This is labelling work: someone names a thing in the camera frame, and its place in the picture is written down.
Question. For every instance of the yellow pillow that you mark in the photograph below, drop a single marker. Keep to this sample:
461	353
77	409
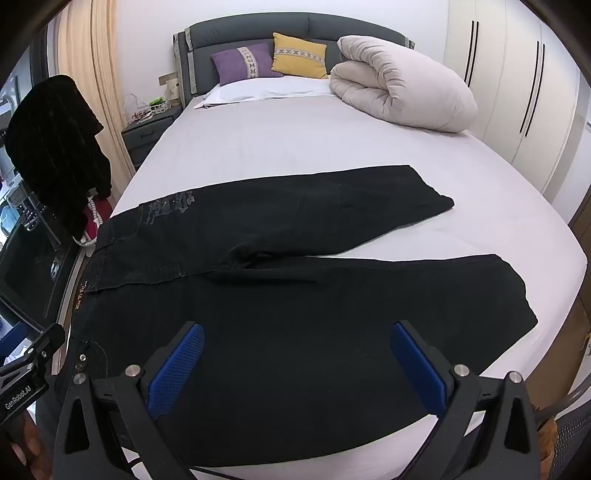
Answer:
300	55

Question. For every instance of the folded beige duvet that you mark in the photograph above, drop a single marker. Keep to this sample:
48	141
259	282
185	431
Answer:
406	87

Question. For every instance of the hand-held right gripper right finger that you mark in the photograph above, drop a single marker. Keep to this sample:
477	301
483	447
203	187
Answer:
418	364

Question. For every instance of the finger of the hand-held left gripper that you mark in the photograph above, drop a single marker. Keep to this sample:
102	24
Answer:
41	341

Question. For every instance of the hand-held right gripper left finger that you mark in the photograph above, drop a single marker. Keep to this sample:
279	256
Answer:
178	364

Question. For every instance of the clear plastic bag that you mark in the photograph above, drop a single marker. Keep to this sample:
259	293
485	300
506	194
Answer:
132	106

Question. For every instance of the white pillow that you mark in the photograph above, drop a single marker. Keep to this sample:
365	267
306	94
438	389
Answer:
268	90

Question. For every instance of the pink and white cloth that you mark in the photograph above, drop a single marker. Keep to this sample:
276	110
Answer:
94	217

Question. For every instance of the grey nightstand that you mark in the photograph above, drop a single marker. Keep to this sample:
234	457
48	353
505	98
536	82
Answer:
145	138

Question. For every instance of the purple pillow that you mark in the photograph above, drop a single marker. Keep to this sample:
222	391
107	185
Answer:
242	62

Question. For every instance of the beige curtain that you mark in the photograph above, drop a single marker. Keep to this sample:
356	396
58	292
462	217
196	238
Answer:
99	60

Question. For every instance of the person's left hand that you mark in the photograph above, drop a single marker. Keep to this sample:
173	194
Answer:
27	447

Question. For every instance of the white wardrobe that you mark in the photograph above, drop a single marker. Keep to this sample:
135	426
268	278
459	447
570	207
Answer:
512	83

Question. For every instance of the glass window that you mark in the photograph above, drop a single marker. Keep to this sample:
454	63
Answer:
32	272

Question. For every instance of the black pants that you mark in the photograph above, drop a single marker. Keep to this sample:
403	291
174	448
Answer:
277	323

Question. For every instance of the bed with white sheet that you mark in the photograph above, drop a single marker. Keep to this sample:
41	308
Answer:
300	138

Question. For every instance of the small beige box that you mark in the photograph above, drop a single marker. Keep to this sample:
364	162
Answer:
170	87

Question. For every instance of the hanging black garment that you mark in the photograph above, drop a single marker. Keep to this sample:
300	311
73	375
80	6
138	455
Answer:
55	152

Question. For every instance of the black mesh chair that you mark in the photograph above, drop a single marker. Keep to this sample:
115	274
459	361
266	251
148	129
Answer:
572	434

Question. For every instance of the grey padded headboard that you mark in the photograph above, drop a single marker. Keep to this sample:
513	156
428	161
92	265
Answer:
258	27

